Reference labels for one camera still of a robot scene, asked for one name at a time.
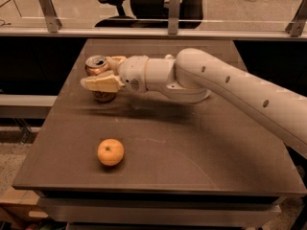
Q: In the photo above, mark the orange La Croix can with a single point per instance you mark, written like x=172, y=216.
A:
x=95, y=66

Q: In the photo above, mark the left metal bracket post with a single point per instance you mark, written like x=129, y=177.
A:
x=52, y=21

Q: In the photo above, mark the metal bracket post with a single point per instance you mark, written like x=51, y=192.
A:
x=173, y=17
x=296, y=26
x=52, y=21

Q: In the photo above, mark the middle metal bracket post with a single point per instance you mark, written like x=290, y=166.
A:
x=173, y=17

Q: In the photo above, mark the black office chair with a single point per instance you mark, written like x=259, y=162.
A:
x=153, y=14

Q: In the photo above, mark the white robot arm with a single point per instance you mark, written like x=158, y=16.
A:
x=193, y=74

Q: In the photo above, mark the grey table base frame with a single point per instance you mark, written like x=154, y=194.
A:
x=165, y=213

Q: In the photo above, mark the clear plastic water bottle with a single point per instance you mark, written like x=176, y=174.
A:
x=169, y=57

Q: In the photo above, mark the right metal bracket post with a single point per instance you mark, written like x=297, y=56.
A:
x=296, y=26

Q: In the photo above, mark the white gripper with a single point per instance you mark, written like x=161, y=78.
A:
x=132, y=70

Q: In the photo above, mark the horizontal metal rail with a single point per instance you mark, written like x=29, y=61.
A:
x=153, y=34

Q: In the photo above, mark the orange fruit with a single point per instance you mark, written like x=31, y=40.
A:
x=110, y=152

